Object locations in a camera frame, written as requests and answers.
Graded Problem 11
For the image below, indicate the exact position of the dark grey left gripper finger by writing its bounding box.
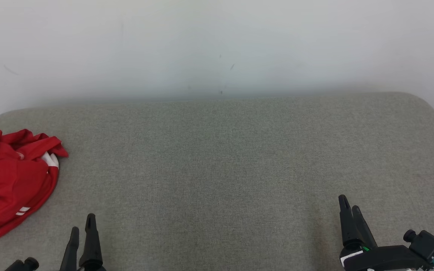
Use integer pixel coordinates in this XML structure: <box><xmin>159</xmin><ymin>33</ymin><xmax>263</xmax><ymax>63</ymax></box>
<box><xmin>78</xmin><ymin>213</ymin><xmax>104</xmax><ymax>271</ymax></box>
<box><xmin>60</xmin><ymin>227</ymin><xmax>80</xmax><ymax>271</ymax></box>

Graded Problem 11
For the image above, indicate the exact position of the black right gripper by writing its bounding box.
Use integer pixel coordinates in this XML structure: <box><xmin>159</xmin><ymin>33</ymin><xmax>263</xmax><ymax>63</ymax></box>
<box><xmin>338</xmin><ymin>195</ymin><xmax>425</xmax><ymax>271</ymax></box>

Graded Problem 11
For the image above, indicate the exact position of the red white basketball jersey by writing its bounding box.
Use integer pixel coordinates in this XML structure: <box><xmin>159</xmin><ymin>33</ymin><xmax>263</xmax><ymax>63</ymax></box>
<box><xmin>0</xmin><ymin>149</ymin><xmax>60</xmax><ymax>245</ymax></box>

